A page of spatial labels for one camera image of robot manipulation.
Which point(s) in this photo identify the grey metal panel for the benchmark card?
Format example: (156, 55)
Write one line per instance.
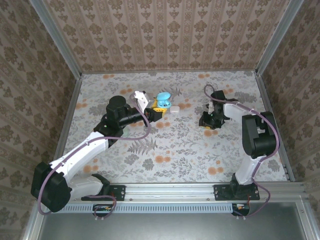
(170, 227)

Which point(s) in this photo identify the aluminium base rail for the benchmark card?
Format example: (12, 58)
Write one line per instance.
(170, 191)

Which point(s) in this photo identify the aluminium side rail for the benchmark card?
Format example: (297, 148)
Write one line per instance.
(71, 107)
(267, 100)

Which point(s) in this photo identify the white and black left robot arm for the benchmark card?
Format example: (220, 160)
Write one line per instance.
(80, 152)

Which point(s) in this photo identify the aluminium corner post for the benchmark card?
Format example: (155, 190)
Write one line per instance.
(56, 37)
(278, 37)

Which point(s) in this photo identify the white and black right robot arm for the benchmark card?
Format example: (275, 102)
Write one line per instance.
(257, 135)

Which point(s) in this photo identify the aluminium back rail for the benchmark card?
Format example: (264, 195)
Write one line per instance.
(170, 72)

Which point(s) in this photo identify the blue earbud charging case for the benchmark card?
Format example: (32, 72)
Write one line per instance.
(163, 96)

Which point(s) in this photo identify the aluminium frame bar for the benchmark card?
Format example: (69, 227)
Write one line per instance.
(307, 225)
(31, 227)

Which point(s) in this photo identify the white earbud charging case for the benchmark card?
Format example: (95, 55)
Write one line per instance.
(174, 109)

